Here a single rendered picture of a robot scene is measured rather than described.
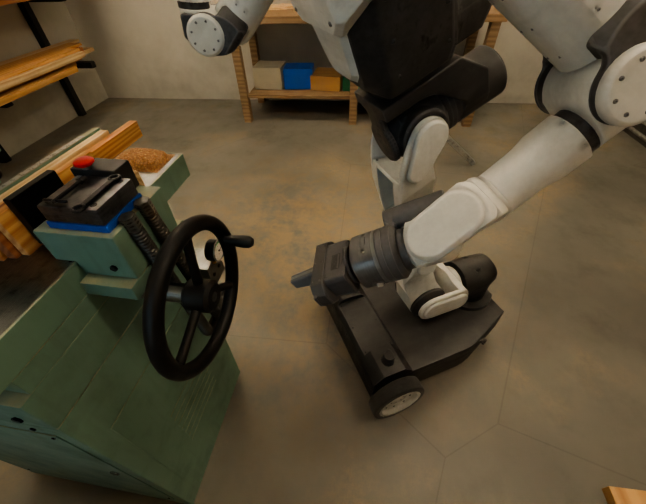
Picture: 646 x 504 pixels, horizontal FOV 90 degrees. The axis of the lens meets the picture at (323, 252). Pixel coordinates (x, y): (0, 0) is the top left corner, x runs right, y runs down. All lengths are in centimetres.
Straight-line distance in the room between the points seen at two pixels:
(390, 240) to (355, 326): 83
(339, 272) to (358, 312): 81
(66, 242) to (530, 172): 66
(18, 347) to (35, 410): 11
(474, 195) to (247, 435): 114
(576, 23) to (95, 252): 66
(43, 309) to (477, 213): 62
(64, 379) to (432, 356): 106
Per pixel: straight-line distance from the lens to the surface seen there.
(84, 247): 61
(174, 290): 63
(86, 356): 71
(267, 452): 132
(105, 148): 92
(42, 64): 367
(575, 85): 49
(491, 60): 84
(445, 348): 132
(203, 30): 85
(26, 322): 62
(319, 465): 129
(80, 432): 76
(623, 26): 47
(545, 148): 48
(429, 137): 73
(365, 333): 126
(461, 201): 45
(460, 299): 130
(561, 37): 47
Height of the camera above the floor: 126
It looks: 44 degrees down
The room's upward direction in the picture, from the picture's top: 2 degrees counter-clockwise
